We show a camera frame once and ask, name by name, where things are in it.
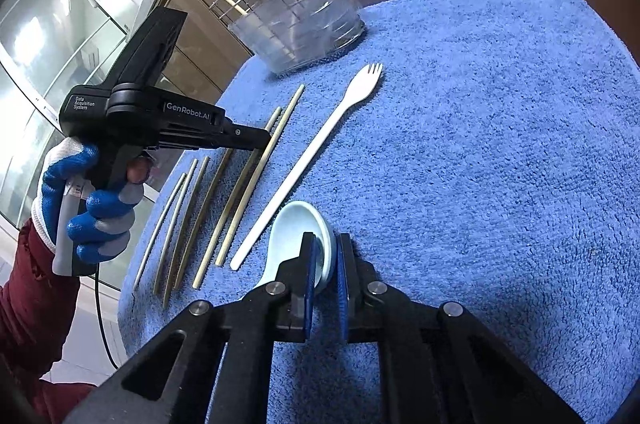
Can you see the person's left hand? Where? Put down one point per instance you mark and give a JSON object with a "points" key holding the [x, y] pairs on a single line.
{"points": [[65, 164]]}

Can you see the row of wooden chopsticks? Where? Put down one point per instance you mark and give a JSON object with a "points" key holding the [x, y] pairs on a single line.
{"points": [[293, 104]]}

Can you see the white plastic fork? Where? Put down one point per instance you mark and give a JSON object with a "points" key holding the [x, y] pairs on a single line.
{"points": [[320, 139]]}

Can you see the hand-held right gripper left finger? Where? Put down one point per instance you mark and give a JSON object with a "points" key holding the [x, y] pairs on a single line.
{"points": [[312, 274]]}

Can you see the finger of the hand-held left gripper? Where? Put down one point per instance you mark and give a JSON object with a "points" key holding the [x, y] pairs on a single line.
{"points": [[250, 138]]}

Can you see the person's left forearm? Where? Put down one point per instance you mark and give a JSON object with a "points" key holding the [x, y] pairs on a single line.
{"points": [[25, 304]]}

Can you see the glass window with metal frame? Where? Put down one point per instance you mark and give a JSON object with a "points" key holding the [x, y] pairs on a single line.
{"points": [[50, 34]]}

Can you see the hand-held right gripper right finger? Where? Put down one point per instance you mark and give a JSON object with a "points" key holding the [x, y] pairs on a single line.
{"points": [[342, 284]]}

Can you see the blue towel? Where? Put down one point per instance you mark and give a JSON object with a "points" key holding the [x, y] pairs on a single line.
{"points": [[450, 154]]}

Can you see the light blue ceramic spoon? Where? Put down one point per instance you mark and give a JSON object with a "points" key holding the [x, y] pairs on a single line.
{"points": [[287, 229]]}

